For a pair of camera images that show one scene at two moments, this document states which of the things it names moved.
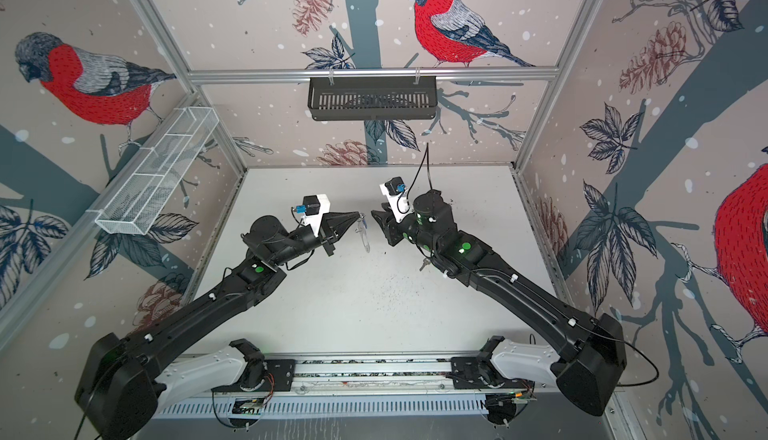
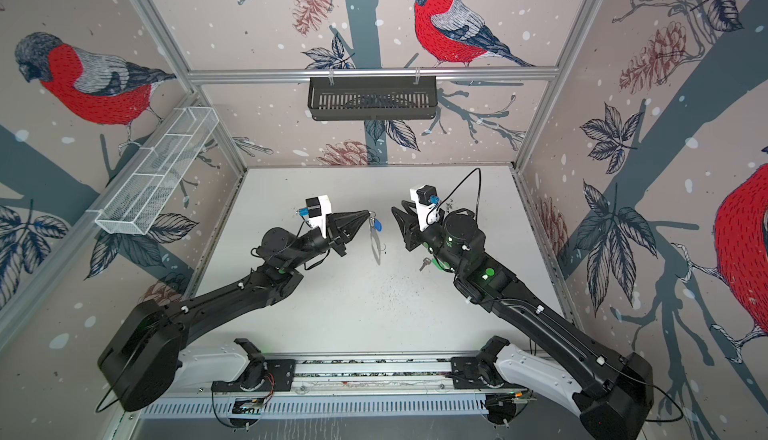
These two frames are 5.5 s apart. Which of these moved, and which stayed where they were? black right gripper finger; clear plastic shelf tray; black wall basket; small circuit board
Moved: black right gripper finger
Stayed: clear plastic shelf tray; small circuit board; black wall basket
